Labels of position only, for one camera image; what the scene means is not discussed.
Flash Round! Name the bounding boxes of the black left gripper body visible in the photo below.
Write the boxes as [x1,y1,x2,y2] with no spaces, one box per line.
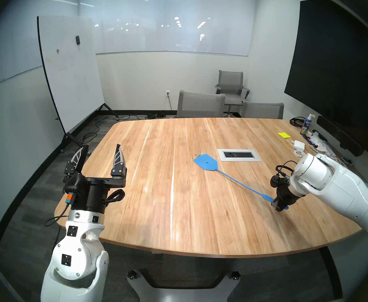
[70,175,125,215]

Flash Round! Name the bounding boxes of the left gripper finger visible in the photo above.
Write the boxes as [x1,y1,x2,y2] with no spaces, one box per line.
[64,145,90,176]
[110,144,128,179]

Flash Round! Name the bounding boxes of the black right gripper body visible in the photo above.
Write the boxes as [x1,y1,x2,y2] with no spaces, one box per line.
[275,182,305,207]

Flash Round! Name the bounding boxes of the blue plastic fly swatter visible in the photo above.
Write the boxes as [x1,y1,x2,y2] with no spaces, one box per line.
[193,154,289,210]

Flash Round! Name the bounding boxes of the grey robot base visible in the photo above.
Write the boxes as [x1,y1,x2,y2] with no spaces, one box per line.
[127,270,241,302]

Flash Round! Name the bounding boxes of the silver table power outlet box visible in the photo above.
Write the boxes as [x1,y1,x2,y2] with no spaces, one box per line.
[217,148,262,162]

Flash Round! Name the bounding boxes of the crumpled white tissue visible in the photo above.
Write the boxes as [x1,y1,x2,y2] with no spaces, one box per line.
[307,130,335,154]

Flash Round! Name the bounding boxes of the whiteboard cleaner spray bottle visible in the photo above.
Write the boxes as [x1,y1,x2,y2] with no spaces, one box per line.
[300,113,315,136]

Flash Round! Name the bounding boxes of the black video sound bar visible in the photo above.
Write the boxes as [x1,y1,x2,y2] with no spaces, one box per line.
[316,115,364,157]

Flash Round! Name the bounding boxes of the grey mesh office chair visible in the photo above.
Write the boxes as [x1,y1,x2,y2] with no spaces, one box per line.
[241,101,284,119]
[176,90,226,118]

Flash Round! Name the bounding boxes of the rolling white whiteboard black stand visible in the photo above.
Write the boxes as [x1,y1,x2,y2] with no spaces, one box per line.
[37,16,120,154]

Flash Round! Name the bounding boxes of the grey office chair with armrests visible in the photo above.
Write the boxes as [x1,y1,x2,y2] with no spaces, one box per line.
[215,70,250,116]

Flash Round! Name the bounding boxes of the large black TV screen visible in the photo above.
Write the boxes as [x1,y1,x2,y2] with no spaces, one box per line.
[284,0,368,166]

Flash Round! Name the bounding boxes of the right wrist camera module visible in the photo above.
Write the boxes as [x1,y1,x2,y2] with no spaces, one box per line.
[271,175,290,188]

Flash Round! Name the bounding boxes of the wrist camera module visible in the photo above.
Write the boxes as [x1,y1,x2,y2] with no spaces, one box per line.
[63,172,85,207]
[271,175,290,188]

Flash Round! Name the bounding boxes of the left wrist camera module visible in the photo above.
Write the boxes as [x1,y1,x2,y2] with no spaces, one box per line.
[63,172,85,207]

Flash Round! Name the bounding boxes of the left wrist black sleeved cable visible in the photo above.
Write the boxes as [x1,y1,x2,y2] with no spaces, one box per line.
[102,189,125,208]

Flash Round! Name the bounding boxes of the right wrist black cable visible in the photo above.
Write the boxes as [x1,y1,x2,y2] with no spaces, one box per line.
[275,161,298,179]

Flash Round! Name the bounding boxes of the white charging cable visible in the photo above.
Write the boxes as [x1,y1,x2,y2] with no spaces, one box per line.
[287,140,350,166]

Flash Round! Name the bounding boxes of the thin black floor cable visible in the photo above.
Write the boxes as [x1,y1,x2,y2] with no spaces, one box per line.
[80,115,140,148]

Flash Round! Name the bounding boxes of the dark table pedestal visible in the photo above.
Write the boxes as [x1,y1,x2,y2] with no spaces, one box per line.
[154,254,235,288]

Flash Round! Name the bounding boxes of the wide glass wall whiteboard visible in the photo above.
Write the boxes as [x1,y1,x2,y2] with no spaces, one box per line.
[79,0,257,57]

